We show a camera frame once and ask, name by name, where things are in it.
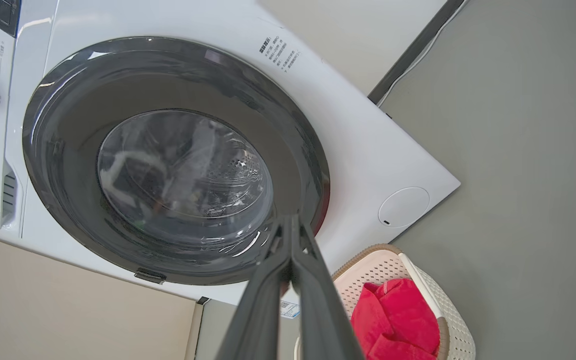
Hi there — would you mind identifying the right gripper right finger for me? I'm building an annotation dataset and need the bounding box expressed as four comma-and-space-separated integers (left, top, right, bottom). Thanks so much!
290, 215, 366, 360

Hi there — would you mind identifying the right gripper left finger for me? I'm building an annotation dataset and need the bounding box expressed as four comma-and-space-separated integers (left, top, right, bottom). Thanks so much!
216, 215, 294, 360

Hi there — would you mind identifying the beige perforated laundry basket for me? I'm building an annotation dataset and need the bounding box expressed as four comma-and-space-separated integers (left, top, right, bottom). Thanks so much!
294, 243, 477, 360

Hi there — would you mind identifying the blue energy label sticker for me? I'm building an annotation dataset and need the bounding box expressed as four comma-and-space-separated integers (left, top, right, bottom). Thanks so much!
279, 300, 301, 320

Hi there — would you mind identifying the red garment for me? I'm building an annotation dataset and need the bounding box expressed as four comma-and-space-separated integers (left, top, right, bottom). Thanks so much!
350, 278, 441, 360

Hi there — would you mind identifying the round white filter cover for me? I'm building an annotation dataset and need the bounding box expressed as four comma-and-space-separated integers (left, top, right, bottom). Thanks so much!
378, 187, 431, 229

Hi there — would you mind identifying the white front-load washing machine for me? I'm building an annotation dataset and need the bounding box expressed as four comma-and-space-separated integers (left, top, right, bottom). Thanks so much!
0, 0, 462, 307

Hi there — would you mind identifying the beige cabinet panel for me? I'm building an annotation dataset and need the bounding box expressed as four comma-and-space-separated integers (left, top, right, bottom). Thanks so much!
0, 231, 204, 360

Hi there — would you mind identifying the dark round washer door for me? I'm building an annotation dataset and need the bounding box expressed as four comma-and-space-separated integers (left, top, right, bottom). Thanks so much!
22, 36, 331, 286

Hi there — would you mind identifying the dark baseboard strip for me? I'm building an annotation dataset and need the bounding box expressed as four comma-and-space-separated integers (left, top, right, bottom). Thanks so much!
367, 0, 466, 106

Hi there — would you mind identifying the thin white cable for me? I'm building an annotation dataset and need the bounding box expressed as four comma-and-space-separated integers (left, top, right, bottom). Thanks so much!
375, 0, 470, 109

